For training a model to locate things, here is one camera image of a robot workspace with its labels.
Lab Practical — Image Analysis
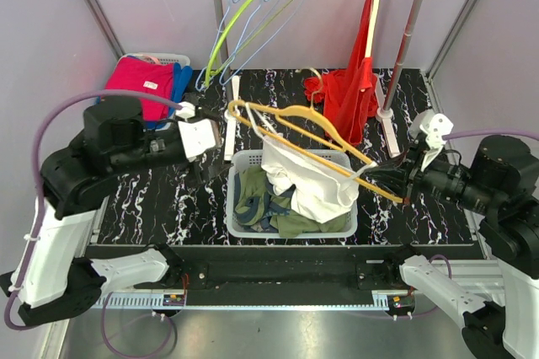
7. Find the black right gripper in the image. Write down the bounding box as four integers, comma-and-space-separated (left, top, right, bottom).
366, 134, 500, 212

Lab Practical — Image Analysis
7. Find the olive green tank top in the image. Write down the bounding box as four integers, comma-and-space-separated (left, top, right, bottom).
227, 165, 350, 238

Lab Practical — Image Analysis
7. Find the white tank top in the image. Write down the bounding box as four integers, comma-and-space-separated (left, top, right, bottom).
245, 105, 376, 223

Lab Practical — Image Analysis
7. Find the lime green hanger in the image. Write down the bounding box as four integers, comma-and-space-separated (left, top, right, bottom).
195, 0, 304, 91

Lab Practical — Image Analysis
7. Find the red tank top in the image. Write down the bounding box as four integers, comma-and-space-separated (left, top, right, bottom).
303, 0, 378, 146

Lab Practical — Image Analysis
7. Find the yellow plastic hanger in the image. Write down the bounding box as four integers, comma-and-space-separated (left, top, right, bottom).
227, 67, 406, 205

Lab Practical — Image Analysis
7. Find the white hanger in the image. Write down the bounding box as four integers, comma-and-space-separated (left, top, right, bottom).
365, 0, 380, 58

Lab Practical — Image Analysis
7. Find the light blue wire hanger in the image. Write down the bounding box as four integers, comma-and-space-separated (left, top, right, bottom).
204, 0, 265, 88

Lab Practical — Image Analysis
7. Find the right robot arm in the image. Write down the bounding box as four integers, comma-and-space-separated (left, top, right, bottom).
366, 134, 538, 358

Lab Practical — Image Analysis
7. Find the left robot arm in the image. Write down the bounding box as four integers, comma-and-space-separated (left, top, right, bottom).
1, 89, 221, 331

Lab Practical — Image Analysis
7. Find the white plastic mesh basket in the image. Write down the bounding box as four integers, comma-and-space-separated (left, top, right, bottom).
224, 149, 358, 239

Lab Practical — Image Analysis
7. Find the small white basket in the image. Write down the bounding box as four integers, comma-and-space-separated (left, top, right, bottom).
91, 52, 192, 132

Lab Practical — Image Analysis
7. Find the folded clothes stack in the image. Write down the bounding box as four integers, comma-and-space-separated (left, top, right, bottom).
104, 56, 193, 129

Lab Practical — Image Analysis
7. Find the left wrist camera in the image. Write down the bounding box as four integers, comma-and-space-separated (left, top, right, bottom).
174, 102, 222, 162

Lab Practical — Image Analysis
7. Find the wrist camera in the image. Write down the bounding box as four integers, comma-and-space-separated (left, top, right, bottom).
408, 110, 454, 172
174, 102, 222, 162

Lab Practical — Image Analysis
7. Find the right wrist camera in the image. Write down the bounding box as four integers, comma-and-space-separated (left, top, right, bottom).
408, 110, 454, 172

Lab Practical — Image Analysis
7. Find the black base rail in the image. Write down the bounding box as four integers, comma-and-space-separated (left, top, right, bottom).
83, 243, 485, 308

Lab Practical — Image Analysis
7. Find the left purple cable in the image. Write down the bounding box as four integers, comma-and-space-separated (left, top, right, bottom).
3, 88, 186, 356

